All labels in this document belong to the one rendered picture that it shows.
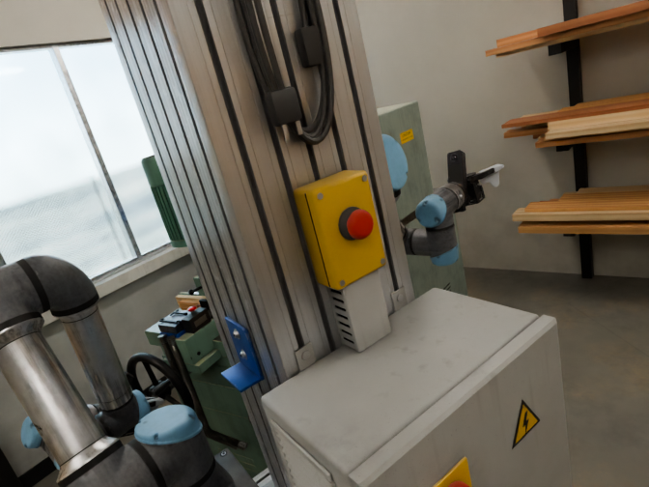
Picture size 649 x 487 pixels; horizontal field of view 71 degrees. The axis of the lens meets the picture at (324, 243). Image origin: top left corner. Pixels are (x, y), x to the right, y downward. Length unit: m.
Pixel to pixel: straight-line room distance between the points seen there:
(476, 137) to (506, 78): 0.42
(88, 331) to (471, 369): 0.81
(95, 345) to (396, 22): 2.99
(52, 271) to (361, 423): 0.72
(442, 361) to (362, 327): 0.11
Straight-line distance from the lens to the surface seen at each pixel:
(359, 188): 0.57
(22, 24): 3.03
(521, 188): 3.41
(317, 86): 0.61
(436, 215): 1.17
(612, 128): 2.62
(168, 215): 1.57
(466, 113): 3.40
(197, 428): 1.01
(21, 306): 1.03
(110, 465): 0.98
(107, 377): 1.18
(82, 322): 1.11
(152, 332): 1.82
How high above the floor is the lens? 1.57
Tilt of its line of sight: 18 degrees down
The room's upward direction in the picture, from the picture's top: 15 degrees counter-clockwise
